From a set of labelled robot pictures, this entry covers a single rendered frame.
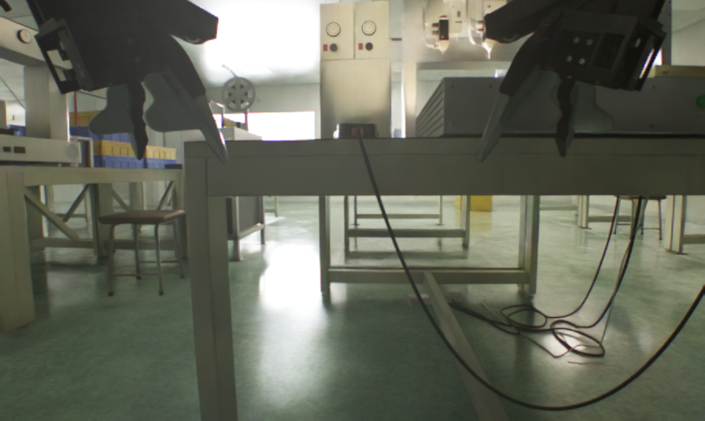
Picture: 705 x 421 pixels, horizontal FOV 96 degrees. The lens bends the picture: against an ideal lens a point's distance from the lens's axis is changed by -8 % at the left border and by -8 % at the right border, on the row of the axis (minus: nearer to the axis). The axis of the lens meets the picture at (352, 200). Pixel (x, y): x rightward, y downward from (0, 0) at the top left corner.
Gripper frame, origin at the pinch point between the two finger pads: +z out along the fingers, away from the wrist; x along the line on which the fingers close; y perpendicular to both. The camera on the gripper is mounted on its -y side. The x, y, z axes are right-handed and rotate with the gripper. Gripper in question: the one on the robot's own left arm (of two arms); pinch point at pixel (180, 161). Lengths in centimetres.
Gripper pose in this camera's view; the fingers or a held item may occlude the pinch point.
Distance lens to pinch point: 41.7
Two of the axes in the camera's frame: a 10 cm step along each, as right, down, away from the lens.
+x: 8.6, 0.9, -5.0
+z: 1.7, 8.8, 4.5
